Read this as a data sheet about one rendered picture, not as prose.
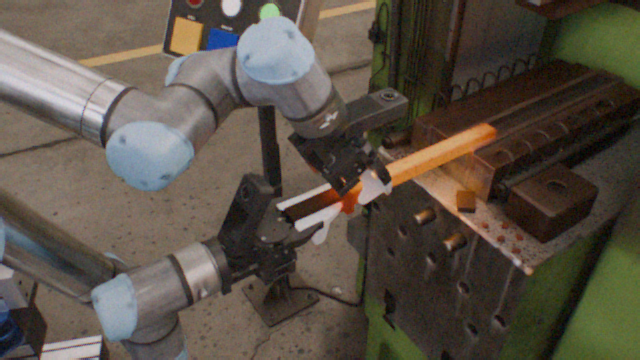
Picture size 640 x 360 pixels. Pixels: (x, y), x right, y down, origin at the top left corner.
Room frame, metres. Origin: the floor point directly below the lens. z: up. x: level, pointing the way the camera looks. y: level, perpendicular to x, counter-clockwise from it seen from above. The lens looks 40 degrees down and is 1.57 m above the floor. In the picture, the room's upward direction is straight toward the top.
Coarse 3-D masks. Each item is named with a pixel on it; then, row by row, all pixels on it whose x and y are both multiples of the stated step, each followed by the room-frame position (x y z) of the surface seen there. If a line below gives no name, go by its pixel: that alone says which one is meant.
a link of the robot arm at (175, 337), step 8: (176, 320) 0.44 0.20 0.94; (176, 328) 0.43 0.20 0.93; (168, 336) 0.42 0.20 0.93; (176, 336) 0.43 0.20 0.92; (184, 336) 0.46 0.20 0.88; (128, 344) 0.41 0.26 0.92; (136, 344) 0.40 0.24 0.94; (144, 344) 0.40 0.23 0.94; (152, 344) 0.41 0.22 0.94; (160, 344) 0.41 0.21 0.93; (168, 344) 0.42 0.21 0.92; (176, 344) 0.43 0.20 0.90; (184, 344) 0.44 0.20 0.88; (136, 352) 0.41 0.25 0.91; (144, 352) 0.40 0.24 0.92; (152, 352) 0.40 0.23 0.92; (160, 352) 0.41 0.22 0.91; (168, 352) 0.41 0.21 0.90; (176, 352) 0.42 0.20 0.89; (184, 352) 0.43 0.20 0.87
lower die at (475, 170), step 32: (544, 64) 1.07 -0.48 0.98; (576, 64) 1.05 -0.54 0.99; (480, 96) 0.94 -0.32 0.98; (512, 96) 0.92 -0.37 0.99; (544, 96) 0.91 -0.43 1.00; (608, 96) 0.92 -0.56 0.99; (416, 128) 0.85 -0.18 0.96; (448, 128) 0.82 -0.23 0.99; (512, 128) 0.80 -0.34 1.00; (544, 128) 0.81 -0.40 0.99; (576, 128) 0.81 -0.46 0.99; (480, 160) 0.72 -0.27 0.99; (480, 192) 0.71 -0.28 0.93
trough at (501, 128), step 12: (576, 84) 0.96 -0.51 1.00; (588, 84) 0.97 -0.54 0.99; (600, 84) 0.97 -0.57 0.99; (552, 96) 0.92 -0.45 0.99; (564, 96) 0.93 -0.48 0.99; (576, 96) 0.93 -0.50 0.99; (528, 108) 0.88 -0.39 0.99; (540, 108) 0.89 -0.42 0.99; (552, 108) 0.89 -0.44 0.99; (504, 120) 0.84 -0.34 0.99; (516, 120) 0.85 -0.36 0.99
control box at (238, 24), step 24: (216, 0) 1.15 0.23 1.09; (240, 0) 1.12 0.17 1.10; (264, 0) 1.10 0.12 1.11; (288, 0) 1.08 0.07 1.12; (312, 0) 1.09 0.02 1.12; (168, 24) 1.18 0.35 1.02; (216, 24) 1.13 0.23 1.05; (240, 24) 1.10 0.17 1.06; (312, 24) 1.09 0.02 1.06; (168, 48) 1.15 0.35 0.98
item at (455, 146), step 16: (480, 128) 0.79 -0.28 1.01; (448, 144) 0.74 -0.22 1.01; (464, 144) 0.74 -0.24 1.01; (400, 160) 0.70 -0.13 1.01; (416, 160) 0.70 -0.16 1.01; (432, 160) 0.70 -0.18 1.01; (448, 160) 0.72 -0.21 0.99; (400, 176) 0.66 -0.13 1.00; (352, 192) 0.62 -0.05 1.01; (288, 208) 0.58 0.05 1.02; (304, 208) 0.58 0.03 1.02; (320, 208) 0.58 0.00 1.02; (352, 208) 0.60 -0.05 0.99
